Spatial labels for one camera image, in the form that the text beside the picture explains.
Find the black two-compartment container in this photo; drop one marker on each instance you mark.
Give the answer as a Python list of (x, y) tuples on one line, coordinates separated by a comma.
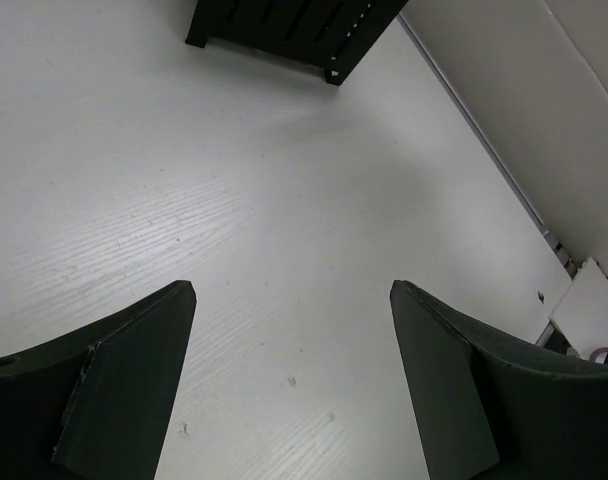
[(330, 35)]

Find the aluminium rail right side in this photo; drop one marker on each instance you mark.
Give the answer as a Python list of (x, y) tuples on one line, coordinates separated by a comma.
[(561, 253)]

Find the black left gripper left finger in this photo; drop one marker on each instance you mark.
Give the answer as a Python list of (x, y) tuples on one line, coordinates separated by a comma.
[(96, 403)]

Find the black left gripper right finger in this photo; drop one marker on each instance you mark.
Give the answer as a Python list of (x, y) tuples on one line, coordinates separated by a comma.
[(489, 405)]

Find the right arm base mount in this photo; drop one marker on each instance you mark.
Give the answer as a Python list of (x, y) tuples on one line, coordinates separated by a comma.
[(578, 323)]

